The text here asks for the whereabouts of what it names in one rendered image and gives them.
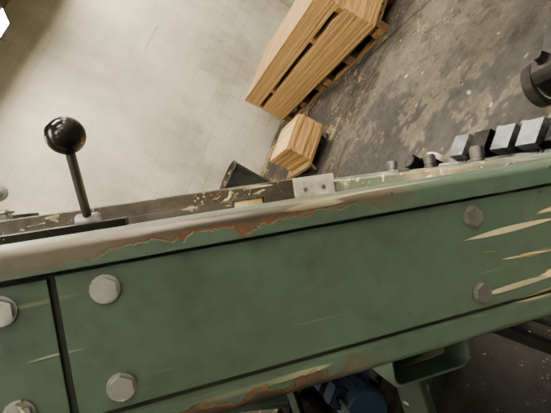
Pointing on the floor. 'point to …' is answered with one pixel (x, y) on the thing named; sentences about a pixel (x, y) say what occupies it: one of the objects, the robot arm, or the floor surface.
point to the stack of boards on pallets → (314, 52)
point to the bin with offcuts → (240, 176)
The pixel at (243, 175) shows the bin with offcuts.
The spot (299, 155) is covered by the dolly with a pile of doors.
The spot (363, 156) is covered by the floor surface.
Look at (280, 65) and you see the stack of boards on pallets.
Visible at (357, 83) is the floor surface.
